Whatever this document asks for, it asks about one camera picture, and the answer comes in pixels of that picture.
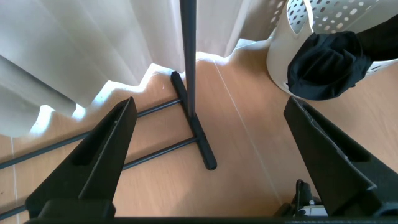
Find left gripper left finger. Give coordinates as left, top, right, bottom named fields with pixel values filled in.
left=25, top=96, right=138, bottom=218

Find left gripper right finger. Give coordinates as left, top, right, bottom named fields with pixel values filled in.
left=283, top=95, right=398, bottom=218

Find black drawstring shorts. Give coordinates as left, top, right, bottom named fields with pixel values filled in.
left=354, top=14, right=398, bottom=62

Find white laundry basket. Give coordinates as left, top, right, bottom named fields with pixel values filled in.
left=266, top=0, right=398, bottom=98

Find black clothes rack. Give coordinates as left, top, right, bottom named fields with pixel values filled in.
left=0, top=0, right=218, bottom=221

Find black garment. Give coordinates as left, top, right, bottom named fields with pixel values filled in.
left=286, top=30, right=374, bottom=101

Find beige curtain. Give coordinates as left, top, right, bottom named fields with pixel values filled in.
left=0, top=0, right=280, bottom=138

